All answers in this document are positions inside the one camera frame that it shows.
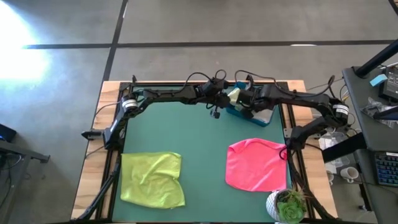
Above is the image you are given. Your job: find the succulent in white pot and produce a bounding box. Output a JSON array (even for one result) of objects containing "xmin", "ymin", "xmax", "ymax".
[{"xmin": 266, "ymin": 188, "xmax": 308, "ymax": 224}]

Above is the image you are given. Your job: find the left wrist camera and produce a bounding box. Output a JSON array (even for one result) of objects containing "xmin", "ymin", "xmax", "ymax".
[{"xmin": 201, "ymin": 78, "xmax": 228, "ymax": 94}]

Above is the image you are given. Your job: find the clear plastic bag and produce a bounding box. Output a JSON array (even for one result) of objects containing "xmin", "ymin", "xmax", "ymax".
[{"xmin": 361, "ymin": 96, "xmax": 398, "ymax": 127}]

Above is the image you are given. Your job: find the pale green microfiber towel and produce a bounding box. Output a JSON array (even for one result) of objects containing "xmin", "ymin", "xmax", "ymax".
[{"xmin": 228, "ymin": 87, "xmax": 242, "ymax": 111}]

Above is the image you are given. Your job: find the grey side desk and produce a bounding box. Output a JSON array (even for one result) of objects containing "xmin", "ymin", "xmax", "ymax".
[{"xmin": 341, "ymin": 65, "xmax": 398, "ymax": 224}]

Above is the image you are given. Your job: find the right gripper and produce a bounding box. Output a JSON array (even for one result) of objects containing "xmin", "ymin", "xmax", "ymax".
[{"xmin": 239, "ymin": 86, "xmax": 274, "ymax": 119}]

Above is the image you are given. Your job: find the black diagonal pole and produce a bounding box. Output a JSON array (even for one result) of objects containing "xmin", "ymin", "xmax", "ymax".
[{"xmin": 355, "ymin": 39, "xmax": 398, "ymax": 78}]

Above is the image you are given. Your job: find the black equipment stand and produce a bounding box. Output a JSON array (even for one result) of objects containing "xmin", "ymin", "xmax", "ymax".
[{"xmin": 0, "ymin": 123, "xmax": 50, "ymax": 218}]

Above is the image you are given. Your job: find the keyboard with blue keys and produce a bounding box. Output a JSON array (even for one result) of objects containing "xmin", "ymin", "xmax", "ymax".
[{"xmin": 374, "ymin": 152, "xmax": 398, "ymax": 187}]

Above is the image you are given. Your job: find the black aluminium table frame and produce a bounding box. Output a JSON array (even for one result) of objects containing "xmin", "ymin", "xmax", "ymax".
[{"xmin": 104, "ymin": 80, "xmax": 312, "ymax": 223}]

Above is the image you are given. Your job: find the pink microfiber towel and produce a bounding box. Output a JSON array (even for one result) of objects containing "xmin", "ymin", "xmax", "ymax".
[{"xmin": 225, "ymin": 138, "xmax": 289, "ymax": 192}]

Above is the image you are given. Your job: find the black diagonal frame strut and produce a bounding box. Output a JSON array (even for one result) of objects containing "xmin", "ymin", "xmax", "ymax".
[
  {"xmin": 74, "ymin": 167, "xmax": 121, "ymax": 222},
  {"xmin": 292, "ymin": 174, "xmax": 335, "ymax": 222}
]

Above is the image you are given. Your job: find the black desktop device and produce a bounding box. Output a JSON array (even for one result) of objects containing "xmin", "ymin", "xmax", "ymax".
[{"xmin": 378, "ymin": 65, "xmax": 398, "ymax": 102}]

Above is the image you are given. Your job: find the white mug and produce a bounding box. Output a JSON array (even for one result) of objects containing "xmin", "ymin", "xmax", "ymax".
[{"xmin": 340, "ymin": 167, "xmax": 359, "ymax": 184}]

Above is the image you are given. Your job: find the blue plastic bin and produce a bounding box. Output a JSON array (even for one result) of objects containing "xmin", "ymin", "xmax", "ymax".
[{"xmin": 225, "ymin": 81, "xmax": 280, "ymax": 128}]

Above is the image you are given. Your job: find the green table mat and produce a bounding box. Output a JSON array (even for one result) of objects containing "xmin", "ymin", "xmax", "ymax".
[{"xmin": 111, "ymin": 85, "xmax": 293, "ymax": 223}]

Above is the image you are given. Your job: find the black desk crossbar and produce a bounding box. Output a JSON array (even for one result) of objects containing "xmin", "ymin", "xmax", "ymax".
[{"xmin": 322, "ymin": 133, "xmax": 368, "ymax": 163}]

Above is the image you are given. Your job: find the white plastic wrap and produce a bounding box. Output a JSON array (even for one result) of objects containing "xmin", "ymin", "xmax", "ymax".
[{"xmin": 318, "ymin": 132, "xmax": 351, "ymax": 174}]

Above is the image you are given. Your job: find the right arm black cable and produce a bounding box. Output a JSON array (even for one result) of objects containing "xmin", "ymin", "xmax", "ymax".
[{"xmin": 234, "ymin": 70, "xmax": 336, "ymax": 97}]

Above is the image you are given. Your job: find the light blue block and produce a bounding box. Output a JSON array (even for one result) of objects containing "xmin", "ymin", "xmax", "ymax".
[{"xmin": 369, "ymin": 73, "xmax": 389, "ymax": 87}]

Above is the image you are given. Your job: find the lime green microfiber towel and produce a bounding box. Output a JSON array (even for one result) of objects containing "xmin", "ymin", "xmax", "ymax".
[{"xmin": 120, "ymin": 151, "xmax": 187, "ymax": 210}]

